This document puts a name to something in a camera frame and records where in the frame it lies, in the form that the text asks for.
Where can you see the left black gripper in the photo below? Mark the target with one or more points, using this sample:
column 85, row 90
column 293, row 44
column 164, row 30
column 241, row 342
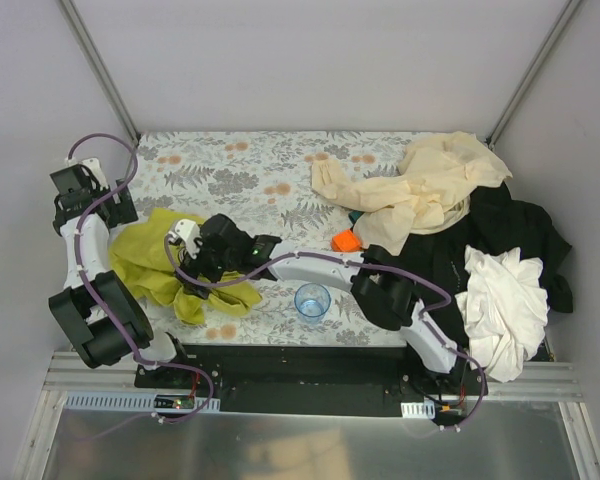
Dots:
column 125, row 201

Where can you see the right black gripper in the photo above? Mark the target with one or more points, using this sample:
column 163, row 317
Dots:
column 195, row 270

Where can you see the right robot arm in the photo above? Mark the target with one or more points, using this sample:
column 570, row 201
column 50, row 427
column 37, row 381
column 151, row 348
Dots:
column 390, row 297

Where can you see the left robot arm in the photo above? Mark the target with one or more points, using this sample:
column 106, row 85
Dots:
column 95, row 310

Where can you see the teal cloth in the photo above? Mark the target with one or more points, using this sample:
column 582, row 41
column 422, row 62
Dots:
column 354, row 216

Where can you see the cream cloth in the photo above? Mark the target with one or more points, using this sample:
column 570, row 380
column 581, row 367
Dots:
column 430, row 194

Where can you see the black cloth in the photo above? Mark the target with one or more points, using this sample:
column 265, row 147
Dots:
column 495, row 224

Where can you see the white cloth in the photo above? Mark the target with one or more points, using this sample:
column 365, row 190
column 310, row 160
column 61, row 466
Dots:
column 504, row 310

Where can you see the floral patterned table mat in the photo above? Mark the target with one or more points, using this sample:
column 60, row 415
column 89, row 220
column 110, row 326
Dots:
column 262, row 181

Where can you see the blue transparent plastic cup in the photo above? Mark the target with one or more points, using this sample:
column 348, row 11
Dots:
column 312, row 302

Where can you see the orange cube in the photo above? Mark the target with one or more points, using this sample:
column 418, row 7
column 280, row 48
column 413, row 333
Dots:
column 346, row 241

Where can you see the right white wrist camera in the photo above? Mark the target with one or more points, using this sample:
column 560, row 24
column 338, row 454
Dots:
column 185, row 232

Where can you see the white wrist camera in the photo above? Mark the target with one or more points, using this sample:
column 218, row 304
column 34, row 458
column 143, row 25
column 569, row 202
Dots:
column 94, row 166
column 185, row 232

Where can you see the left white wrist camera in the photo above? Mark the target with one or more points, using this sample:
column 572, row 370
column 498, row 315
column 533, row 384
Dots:
column 94, row 166

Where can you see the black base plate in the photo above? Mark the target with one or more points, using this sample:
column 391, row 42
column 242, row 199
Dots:
column 339, row 381

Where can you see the left white cable duct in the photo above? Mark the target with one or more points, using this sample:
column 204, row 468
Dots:
column 140, row 403

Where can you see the white cable duct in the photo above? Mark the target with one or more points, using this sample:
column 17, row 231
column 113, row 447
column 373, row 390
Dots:
column 425, row 409
column 140, row 403

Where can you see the left aluminium corner post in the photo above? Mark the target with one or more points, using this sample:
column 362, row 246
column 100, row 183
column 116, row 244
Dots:
column 95, row 60

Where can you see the aluminium corner post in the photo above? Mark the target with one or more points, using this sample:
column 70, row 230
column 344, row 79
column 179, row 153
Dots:
column 539, row 61
column 95, row 60

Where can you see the right white cable duct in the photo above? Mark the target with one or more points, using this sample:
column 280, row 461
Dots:
column 425, row 409

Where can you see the right aluminium corner post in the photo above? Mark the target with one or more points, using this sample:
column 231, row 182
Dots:
column 539, row 61

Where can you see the aluminium rail frame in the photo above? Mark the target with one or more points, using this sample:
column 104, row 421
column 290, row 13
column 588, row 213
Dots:
column 539, row 381

